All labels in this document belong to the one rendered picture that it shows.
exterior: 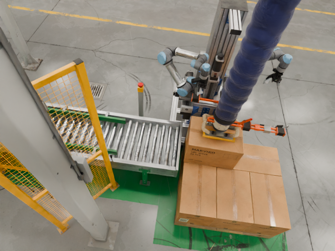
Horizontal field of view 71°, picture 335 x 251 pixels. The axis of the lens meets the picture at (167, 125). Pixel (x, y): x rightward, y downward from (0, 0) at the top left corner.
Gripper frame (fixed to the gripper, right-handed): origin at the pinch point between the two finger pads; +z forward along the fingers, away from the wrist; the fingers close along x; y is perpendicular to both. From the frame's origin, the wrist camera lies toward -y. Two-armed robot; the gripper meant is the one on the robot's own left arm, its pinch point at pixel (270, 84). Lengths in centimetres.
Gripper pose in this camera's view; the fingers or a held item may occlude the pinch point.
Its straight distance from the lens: 255.1
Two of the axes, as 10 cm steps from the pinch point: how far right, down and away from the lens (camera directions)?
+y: -1.2, 8.1, -5.8
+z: -0.8, 5.8, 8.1
